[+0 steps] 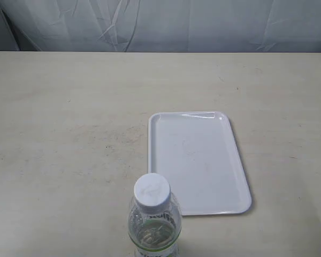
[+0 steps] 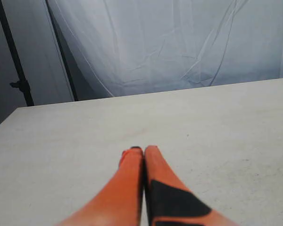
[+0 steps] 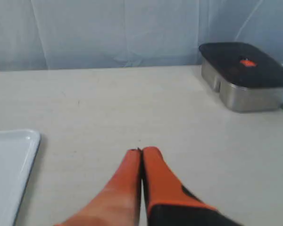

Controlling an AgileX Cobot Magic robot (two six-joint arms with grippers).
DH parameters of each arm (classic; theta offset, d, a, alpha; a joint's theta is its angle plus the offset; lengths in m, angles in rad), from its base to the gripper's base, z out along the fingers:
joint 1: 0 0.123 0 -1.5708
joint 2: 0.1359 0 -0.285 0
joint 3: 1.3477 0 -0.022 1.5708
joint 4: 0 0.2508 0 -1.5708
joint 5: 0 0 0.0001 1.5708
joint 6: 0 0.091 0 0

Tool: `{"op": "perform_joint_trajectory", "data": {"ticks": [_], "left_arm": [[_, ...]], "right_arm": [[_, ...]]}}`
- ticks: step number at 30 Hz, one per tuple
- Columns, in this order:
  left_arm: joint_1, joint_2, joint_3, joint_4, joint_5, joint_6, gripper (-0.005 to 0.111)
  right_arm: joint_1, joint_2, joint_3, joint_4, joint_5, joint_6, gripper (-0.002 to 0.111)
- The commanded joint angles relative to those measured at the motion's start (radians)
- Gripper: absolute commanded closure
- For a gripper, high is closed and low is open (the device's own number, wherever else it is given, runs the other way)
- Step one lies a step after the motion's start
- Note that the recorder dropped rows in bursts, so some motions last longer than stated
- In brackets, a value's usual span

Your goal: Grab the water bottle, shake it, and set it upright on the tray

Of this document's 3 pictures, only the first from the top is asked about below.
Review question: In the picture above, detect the clear plastic bottle white cap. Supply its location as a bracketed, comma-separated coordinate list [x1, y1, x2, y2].
[128, 173, 182, 257]

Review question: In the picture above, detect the white rectangular plastic tray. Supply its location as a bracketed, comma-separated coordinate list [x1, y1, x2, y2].
[148, 111, 252, 216]

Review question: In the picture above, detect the white wrinkled backdrop cloth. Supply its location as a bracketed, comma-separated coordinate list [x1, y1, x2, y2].
[0, 1, 321, 52]

